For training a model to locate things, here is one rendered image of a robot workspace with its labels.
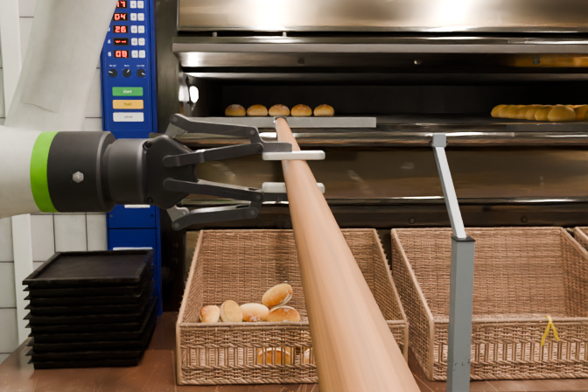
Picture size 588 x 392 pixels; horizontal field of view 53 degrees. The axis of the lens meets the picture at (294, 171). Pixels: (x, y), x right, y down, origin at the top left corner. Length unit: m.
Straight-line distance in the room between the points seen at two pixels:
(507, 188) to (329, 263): 1.71
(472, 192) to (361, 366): 1.76
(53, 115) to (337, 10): 1.19
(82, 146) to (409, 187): 1.36
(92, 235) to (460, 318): 1.15
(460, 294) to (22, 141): 0.97
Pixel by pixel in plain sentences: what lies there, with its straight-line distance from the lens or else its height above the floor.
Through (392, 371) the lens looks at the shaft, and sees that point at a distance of 0.18.
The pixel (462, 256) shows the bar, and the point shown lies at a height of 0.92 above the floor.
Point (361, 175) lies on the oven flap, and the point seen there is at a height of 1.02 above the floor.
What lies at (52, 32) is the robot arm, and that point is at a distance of 0.82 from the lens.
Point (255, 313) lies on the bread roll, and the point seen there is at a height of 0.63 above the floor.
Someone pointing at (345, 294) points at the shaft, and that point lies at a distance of 0.24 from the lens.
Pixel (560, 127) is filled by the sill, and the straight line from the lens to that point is 2.04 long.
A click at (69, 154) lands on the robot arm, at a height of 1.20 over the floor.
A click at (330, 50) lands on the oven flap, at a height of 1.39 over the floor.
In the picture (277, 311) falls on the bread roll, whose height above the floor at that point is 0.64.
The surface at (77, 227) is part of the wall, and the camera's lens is 1.96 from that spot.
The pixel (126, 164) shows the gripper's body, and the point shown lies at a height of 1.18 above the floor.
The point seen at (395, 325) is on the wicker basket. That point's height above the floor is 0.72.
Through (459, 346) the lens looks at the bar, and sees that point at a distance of 1.39.
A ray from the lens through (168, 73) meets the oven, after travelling 1.85.
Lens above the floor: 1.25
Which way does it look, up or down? 7 degrees down
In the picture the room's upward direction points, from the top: straight up
